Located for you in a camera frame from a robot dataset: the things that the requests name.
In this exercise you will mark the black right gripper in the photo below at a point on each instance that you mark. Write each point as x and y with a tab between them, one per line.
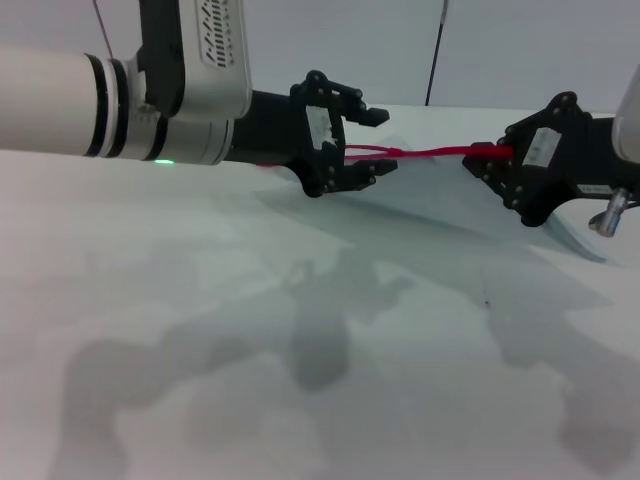
565	165

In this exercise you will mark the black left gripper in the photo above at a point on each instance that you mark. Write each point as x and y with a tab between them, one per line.
270	125

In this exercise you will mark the red zipper slider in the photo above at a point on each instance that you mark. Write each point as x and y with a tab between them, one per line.
395	149

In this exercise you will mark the clear red-zipper document bag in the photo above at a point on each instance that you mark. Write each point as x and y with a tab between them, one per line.
440	200

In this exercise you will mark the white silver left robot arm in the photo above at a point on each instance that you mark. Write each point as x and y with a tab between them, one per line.
50	100

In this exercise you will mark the thin black background pole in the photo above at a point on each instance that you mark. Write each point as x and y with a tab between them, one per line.
436	55

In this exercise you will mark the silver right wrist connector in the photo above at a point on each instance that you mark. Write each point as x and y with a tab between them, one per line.
610	215

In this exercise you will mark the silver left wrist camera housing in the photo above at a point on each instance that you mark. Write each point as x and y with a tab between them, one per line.
210	60

